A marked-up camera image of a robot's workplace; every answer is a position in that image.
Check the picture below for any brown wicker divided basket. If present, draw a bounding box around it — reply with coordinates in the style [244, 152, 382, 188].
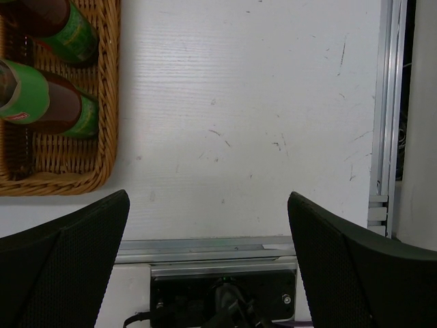
[1, 0, 121, 197]

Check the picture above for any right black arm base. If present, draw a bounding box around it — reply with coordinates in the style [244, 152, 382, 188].
[124, 269, 296, 327]

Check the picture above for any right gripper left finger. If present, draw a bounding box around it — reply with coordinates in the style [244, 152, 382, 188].
[1, 190, 130, 327]

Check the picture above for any yellow-cap sauce bottle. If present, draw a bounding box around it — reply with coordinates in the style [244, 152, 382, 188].
[1, 0, 98, 67]
[1, 59, 99, 139]

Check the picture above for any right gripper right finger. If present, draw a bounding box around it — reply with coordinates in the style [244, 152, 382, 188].
[287, 192, 436, 327]

